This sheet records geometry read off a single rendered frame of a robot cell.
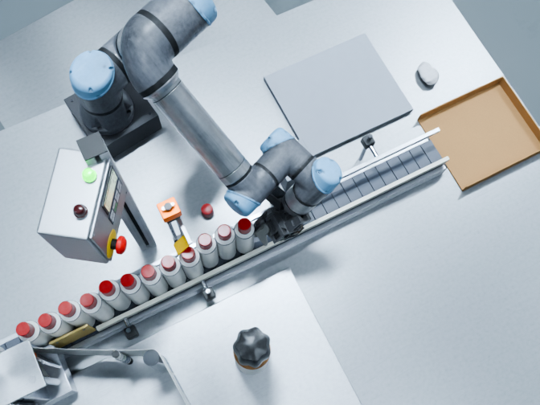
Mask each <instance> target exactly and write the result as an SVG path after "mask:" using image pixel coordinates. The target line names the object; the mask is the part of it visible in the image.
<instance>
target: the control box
mask: <svg viewBox="0 0 540 405"><path fill-rule="evenodd" d="M111 166H112V167H113V169H114V170H115V171H116V173H117V176H118V177H119V178H120V180H121V177H120V175H119V174H118V172H117V169H116V168H115V166H114V165H113V162H112V160H111V159H110V158H109V159H107V158H105V159H103V160H101V158H100V157H96V163H93V164H91V165H90V166H88V165H87V163H86V162H85V160H84V158H83V156H82V153H81V152H80V150H74V149H64V148H59V150H58V153H57V157H56V160H55V165H54V169H53V171H52V175H51V181H50V183H49V187H48V190H47V195H46V198H45V202H44V204H43V210H42V214H41V216H40V220H39V225H38V228H37V233H38V234H39V235H40V236H41V237H42V238H43V239H45V240H46V241H47V242H48V243H49V244H50V245H51V246H52V247H53V248H54V249H55V250H56V251H58V252H59V253H60V254H61V255H62V256H64V257H65V258H68V259H74V260H85V261H91V262H97V263H102V264H107V263H108V262H109V261H112V258H113V252H114V250H112V249H111V248H110V244H111V241H112V239H116V238H117V234H118V230H119V226H120V222H121V216H122V212H123V209H124V205H125V198H126V195H127V189H126V187H125V184H124V183H123V182H122V180H121V182H122V188H121V194H120V198H119V202H118V206H117V212H116V216H115V219H114V223H113V224H112V223H111V221H110V220H109V219H108V218H109V215H110V212H109V215H107V214H106V212H105V211H104V209H103V208H102V206H101V204H102V201H103V197H104V191H105V187H106V184H107V181H108V174H109V171H110V167H111ZM86 168H91V169H93V170H95V171H96V174H97V179H96V181H95V182H92V183H86V182H85V181H84V180H83V178H82V172H83V170H84V169H86ZM118 177H117V180H118ZM76 204H83V205H85V206H86V207H87V208H88V216H87V217H86V218H84V219H78V218H76V217H75V216H74V214H73V207H74V206H75V205H76Z"/></svg>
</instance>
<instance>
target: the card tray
mask: <svg viewBox="0 0 540 405"><path fill-rule="evenodd" d="M417 121H418V122H419V124H420V125H421V127H422V128H423V130H424V132H425V133H427V132H430V131H432V130H433V129H436V128H438V127H439V129H440V132H439V133H437V134H435V135H433V136H431V137H429V138H430V140H431V141H432V143H433V145H434V146H435V147H436V149H437V150H438V152H439V154H440V156H441V157H442V158H445V157H447V156H448V157H449V161H448V162H446V163H445V164H446V165H447V167H448V169H449V171H450V172H451V174H452V176H453V177H454V178H455V180H456V182H457V184H458V185H459V187H460V188H461V190H462V191H465V190H467V189H469V188H471V187H473V186H475V185H477V184H479V183H481V182H483V181H485V180H487V179H489V178H491V177H493V176H495V175H497V174H499V173H501V172H503V171H505V170H507V169H509V168H511V167H513V166H515V165H517V164H519V163H521V162H523V161H525V160H527V159H529V158H531V157H533V156H535V155H537V154H539V153H540V128H539V127H538V125H537V124H536V122H535V121H534V119H533V117H532V116H531V115H530V114H529V112H528V111H527V109H526V107H525V106H524V105H523V103H522V102H521V101H520V99H519V98H518V96H517V95H516V93H515V92H514V90H513V89H512V88H511V87H510V85H509V83H508V82H507V80H506V79H505V77H504V76H501V77H499V78H497V79H495V80H492V81H490V82H488V83H487V84H484V85H481V86H480V87H478V88H475V89H473V90H472V91H469V92H466V93H465V94H463V95H461V96H458V97H456V98H454V99H452V100H450V101H448V102H445V103H443V104H441V105H439V106H437V107H435V108H432V109H430V110H428V111H426V112H424V113H422V114H420V116H419V118H418V120H417Z"/></svg>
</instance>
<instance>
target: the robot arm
mask: <svg viewBox="0 0 540 405"><path fill-rule="evenodd" d="M217 15H218V12H217V9H216V6H215V4H214V2H213V0H150V1H149V2H148V3H147V4H146V5H145V6H143V7H142V8H141V9H140V10H139V11H138V12H137V13H136V14H134V15H133V16H132V17H131V18H130V19H129V21H128V22H127V23H126V24H125V26H124V27H123V28H121V29H120V30H119V31H118V32H117V33H116V34H115V35H114V36H113V37H112V38H111V39H110V40H109V41H107V42H106V43H105V44H104V45H103V46H102V47H100V48H99V49H98V50H92V51H85V52H83V53H81V54H80V55H78V56H77V57H76V58H75V59H74V60H73V62H72V65H71V66H70V70H69V78H70V81H71V85H72V89H73V91H74V92H75V94H76V95H77V97H78V99H79V101H80V117H81V119H82V121H83V123H84V125H85V126H86V127H87V128H88V129H89V130H90V131H92V132H94V133H95V132H97V131H99V133H100V135H113V134H116V133H119V132H121V131H122V130H124V129H125V128H126V127H127V126H128V125H129V124H130V122H131V121H132V119H133V115H134V106H133V102H132V99H131V97H130V96H129V94H128V93H127V92H126V91H125V90H124V89H123V88H124V87H125V86H126V85H127V84H129V83H130V82H131V84H132V85H133V86H134V88H135V89H136V90H137V92H138V93H139V94H140V95H141V97H142V98H143V99H146V100H152V101H153V103H154V104H155V105H156V106H157V108H158V109H159V110H160V111H161V112H162V114H163V115H164V116H165V117H166V118H167V119H168V121H169V122H170V123H171V124H172V125H173V127H175V128H176V130H177V131H178V132H179V133H180V134H181V135H182V136H183V138H184V139H185V140H186V141H187V142H188V143H189V145H190V146H191V147H192V148H193V149H194V151H195V152H196V153H197V154H198V155H199V156H200V158H201V159H202V160H204V162H205V163H206V164H207V165H208V166H209V168H210V169H211V170H212V171H213V172H214V173H215V175H216V176H217V177H218V178H219V180H220V181H221V182H222V183H223V184H224V185H225V186H226V188H227V189H228V190H227V193H226V194H225V195H224V200H225V201H226V202H227V205H228V206H229V207H230V208H231V209H232V210H233V211H234V212H236V213H237V214H238V215H241V216H244V217H247V216H249V215H250V214H251V213H252V212H253V211H254V210H255V209H256V208H257V207H260V205H261V203H262V202H263V201H264V200H265V199H267V200H268V201H269V202H270V203H271V204H272V205H273V206H274V207H271V208H269V209H267V210H266V211H265V212H264V213H263V214H262V215H261V216H260V217H259V218H258V219H257V220H256V221H255V222H254V226H255V238H256V237H258V238H259V240H260V241H261V243H262V244H263V245H264V246H267V245H268V238H267V235H268V236H269V237H270V239H271V240H272V242H273V243H274V244H275V243H276V242H280V241H282V240H284V241H285V240H288V239H292V238H294V237H296V236H297V235H298V234H299V233H300V232H301V231H302V230H304V229H305V228H304V226H303V225H302V224H303V223H307V222H309V221H310V220H311V217H310V215H309V212H310V211H311V210H312V209H313V208H314V207H315V206H316V205H317V204H318V203H319V202H320V201H321V200H323V199H324V198H325V197H326V196H327V195H328V194H330V193H332V192H333V190H334V189H335V187H336V186H337V185H338V184H339V183H340V182H341V180H342V170H341V168H340V166H339V165H338V164H337V163H336V162H335V161H334V160H333V159H329V158H328V157H320V158H319V159H317V158H316V157H314V156H313V155H312V154H311V153H310V152H309V151H308V150H307V149H306V148H305V147H304V146H303V145H302V144H300V143H299V142H298V141H297V140H296V138H295V137H293V136H292V135H291V134H290V133H289V132H287V131H286V130H284V129H283V128H277V129H275V130H274V131H273V132H272V133H271V134H270V135H269V136H268V137H267V139H266V140H265V141H264V142H263V143H262V144H261V146H260V150H261V151H262V153H263V155H262V156H261V157H260V158H259V159H258V160H257V161H256V162H255V163H254V164H253V165H252V166H251V165H250V163H249V162H248V160H247V159H246V158H245V157H244V156H243V155H242V154H241V152H240V151H239V150H238V149H237V147H236V146H235V145H234V144H233V142H232V141H231V140H230V139H229V137H228V136H227V135H226V134H225V132H224V131H222V129H221V128H220V127H219V126H218V124H217V123H216V122H215V120H214V119H213V118H212V117H211V115H210V114H209V113H208V112H207V111H206V109H205V108H204V107H203V106H202V105H201V104H200V103H199V101H198V100H197V99H196V98H195V96H194V95H193V94H192V92H191V91H190V90H189V89H188V87H187V86H186V85H185V84H184V83H183V82H182V81H181V79H180V78H179V77H178V68H177V67H176V66H175V64H174V62H173V60H172V59H173V58H174V57H176V56H177V55H178V54H179V53H180V52H181V51H182V50H183V49H184V48H186V47H187V46H188V45H189V44H190V43H191V42H192V41H193V40H194V39H196V38H197V37H198V36H199V35H200V34H201V33H202V32H203V31H204V30H206V29H207V28H208V27H209V26H211V24H212V23H213V22H214V21H215V20H216V18H217ZM287 176H289V177H290V178H291V179H292V180H293V181H294V182H295V183H294V184H293V185H292V186H291V187H290V188H289V189H288V190H287V192H285V191H284V190H282V189H281V188H280V187H278V186H279V185H280V183H281V182H282V181H283V180H284V179H285V178H286V177H287Z"/></svg>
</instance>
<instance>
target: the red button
mask: <svg viewBox="0 0 540 405"><path fill-rule="evenodd" d="M110 248H111V249H112V250H116V254H118V255H122V254H123V253H124V252H125V250H126V248H127V239H126V238H125V237H124V236H122V235H120V236H119V237H118V239H112V241H111V244H110Z"/></svg>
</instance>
